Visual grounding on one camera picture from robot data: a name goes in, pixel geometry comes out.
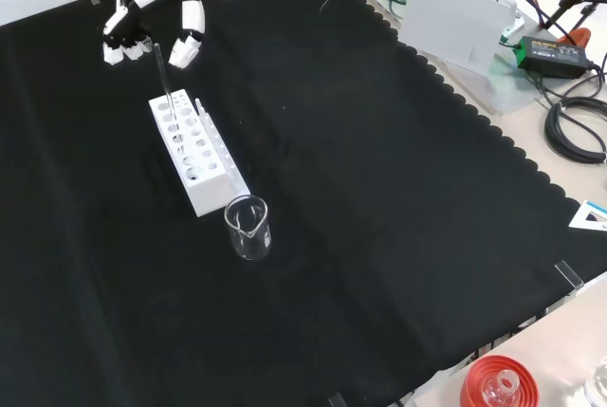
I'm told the clear glass vessel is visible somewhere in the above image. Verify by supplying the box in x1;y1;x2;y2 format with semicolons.
582;361;607;407

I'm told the white test tube rack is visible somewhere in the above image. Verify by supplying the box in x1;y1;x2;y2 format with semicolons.
148;88;251;218

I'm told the coiled black cable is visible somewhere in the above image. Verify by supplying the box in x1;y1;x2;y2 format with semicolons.
543;96;607;165

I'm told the white blue triangle ruler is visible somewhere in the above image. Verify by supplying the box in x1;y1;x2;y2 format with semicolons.
567;198;607;233

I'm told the clear round-bottom flask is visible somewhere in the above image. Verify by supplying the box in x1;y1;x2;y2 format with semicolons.
481;368;521;407

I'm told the clear glass beaker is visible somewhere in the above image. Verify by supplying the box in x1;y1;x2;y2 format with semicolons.
223;194;273;262

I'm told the black power adapter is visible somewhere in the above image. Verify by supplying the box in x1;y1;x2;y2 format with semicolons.
515;35;595;81

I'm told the black adapter cord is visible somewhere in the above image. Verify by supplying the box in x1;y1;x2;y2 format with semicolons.
533;67;607;110

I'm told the thin green cable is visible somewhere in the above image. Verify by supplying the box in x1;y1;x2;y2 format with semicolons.
495;32;525;54

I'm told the orange clamp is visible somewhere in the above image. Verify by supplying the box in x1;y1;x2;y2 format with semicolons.
557;27;593;48

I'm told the black bench cloth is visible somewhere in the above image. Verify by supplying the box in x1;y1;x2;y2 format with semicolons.
0;0;607;407

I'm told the red ribbed ring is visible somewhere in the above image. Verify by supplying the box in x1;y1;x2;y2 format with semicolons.
465;354;541;407

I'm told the pale board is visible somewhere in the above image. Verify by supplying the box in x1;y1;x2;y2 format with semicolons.
399;0;519;78

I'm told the clear glass rod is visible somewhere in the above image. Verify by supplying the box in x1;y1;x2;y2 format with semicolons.
153;43;178;120

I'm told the clear base plate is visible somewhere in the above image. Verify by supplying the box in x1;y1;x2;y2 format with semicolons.
364;0;544;117

